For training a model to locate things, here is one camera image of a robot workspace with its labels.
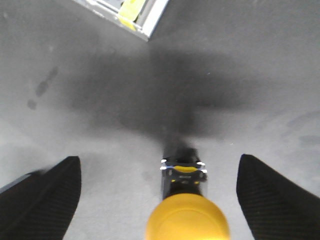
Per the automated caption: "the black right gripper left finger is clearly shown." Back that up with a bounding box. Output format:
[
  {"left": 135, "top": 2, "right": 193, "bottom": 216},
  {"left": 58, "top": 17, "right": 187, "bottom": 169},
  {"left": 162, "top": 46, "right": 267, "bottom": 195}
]
[{"left": 0, "top": 156, "right": 82, "bottom": 240}]

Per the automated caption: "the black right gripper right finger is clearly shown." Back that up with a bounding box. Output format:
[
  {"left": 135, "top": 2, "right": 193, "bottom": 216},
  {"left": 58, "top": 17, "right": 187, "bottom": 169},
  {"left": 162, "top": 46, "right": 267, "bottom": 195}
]
[{"left": 236, "top": 154, "right": 320, "bottom": 240}]

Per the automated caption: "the yellow mushroom push button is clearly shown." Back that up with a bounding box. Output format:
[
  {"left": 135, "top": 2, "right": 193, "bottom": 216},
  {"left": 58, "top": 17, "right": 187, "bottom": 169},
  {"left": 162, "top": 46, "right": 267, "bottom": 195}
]
[{"left": 144, "top": 147, "right": 231, "bottom": 240}]

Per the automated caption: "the right perforated metal power supply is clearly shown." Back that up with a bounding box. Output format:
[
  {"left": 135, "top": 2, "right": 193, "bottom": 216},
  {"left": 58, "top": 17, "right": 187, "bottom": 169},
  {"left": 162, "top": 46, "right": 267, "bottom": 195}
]
[{"left": 75, "top": 0, "right": 169, "bottom": 42}]

